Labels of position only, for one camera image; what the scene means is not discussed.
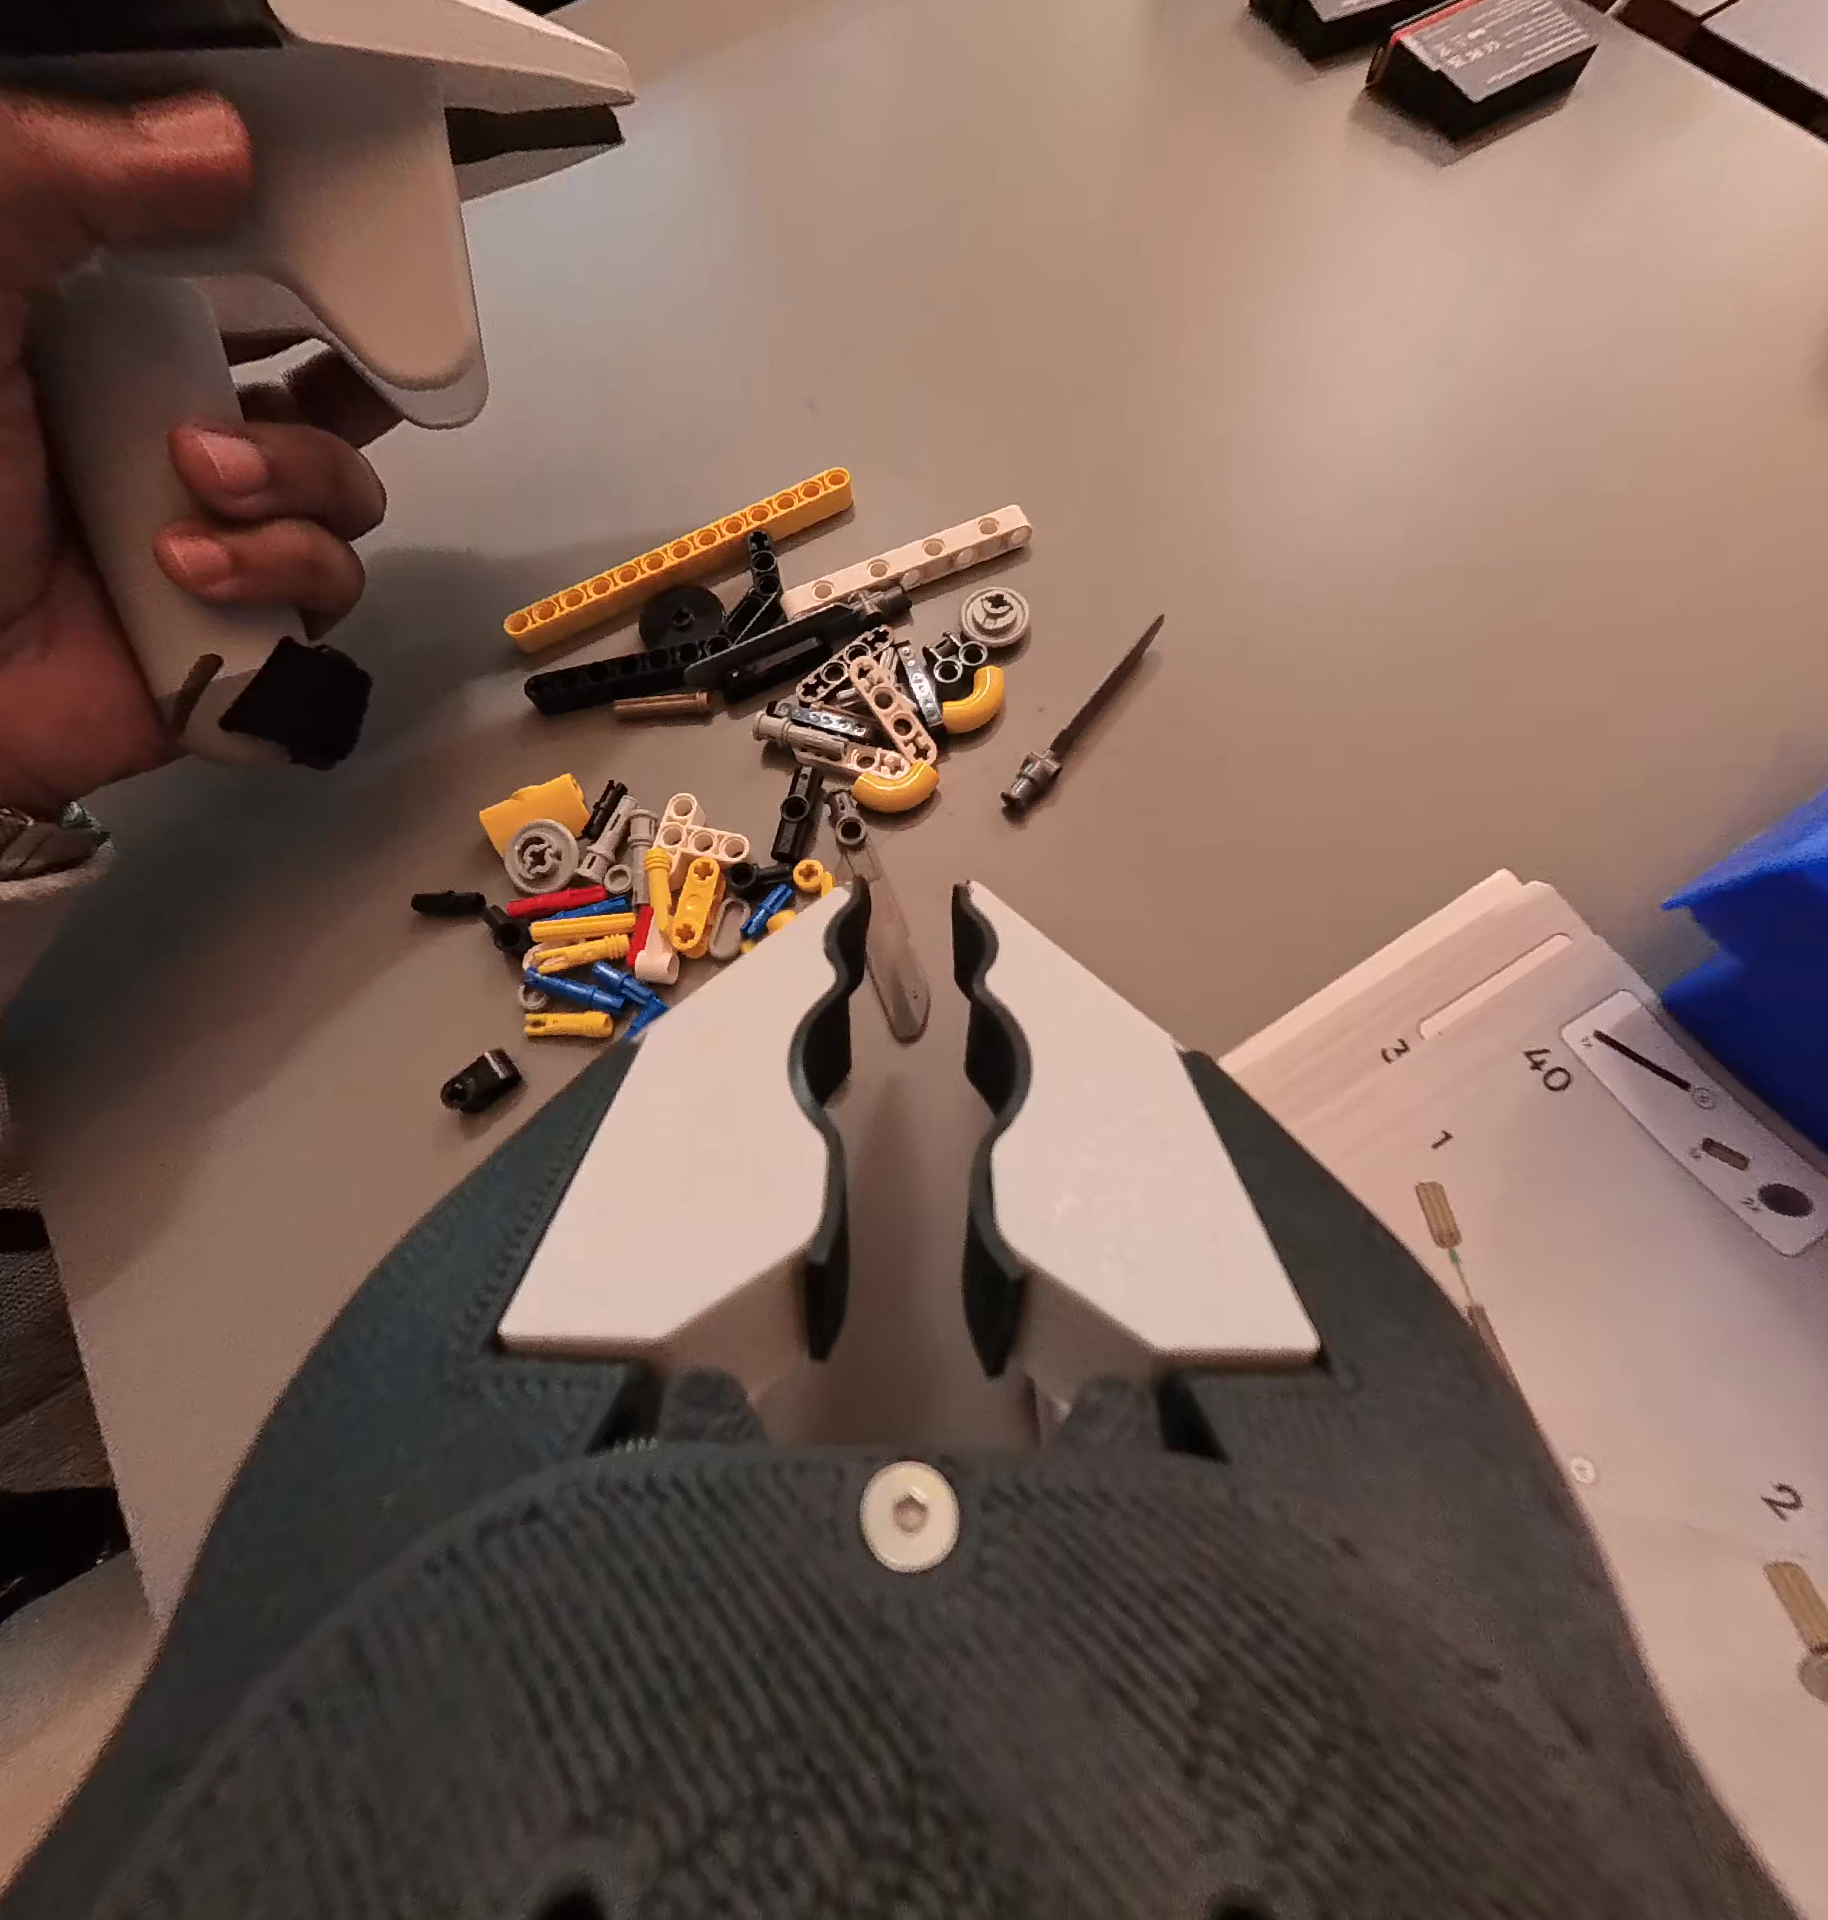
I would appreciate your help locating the person's left hand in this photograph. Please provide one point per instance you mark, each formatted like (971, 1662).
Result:
(14, 526)

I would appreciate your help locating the grey lego blade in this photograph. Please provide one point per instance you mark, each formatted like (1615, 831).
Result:
(896, 975)

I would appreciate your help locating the pile of small lego pieces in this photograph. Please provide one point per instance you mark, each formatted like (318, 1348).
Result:
(702, 911)

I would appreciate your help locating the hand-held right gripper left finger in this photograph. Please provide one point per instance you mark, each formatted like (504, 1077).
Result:
(673, 1171)

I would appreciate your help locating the white lego beam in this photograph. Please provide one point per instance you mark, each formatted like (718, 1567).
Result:
(913, 557)

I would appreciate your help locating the white instruction booklet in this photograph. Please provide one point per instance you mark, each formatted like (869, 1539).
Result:
(1604, 1350)

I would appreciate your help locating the black lego connector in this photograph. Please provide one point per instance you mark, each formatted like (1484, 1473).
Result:
(478, 1076)

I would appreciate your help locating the dark grey lego sword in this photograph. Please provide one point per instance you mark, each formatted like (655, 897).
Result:
(1078, 720)

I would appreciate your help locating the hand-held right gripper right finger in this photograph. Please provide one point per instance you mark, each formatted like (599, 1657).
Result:
(1139, 1200)

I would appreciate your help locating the blue plastic bin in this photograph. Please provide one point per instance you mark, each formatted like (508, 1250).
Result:
(1784, 960)

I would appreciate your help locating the black battery pack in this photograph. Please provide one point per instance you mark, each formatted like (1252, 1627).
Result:
(1327, 18)
(1468, 66)

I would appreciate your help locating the long yellow lego beam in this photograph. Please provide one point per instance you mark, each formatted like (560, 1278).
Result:
(673, 561)

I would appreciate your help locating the long black lego beam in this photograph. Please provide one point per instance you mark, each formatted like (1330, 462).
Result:
(599, 682)

